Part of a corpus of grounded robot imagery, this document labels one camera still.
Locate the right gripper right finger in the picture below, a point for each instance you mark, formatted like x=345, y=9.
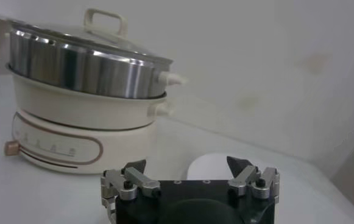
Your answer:
x=253, y=182

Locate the white round plate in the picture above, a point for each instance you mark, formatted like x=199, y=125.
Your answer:
x=210, y=167

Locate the cream electric cooker base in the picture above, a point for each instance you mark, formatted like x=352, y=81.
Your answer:
x=103, y=115

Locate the perforated steel steamer basket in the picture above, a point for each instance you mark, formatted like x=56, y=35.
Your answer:
x=103, y=73

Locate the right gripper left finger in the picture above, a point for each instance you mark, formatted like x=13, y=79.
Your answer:
x=134, y=182

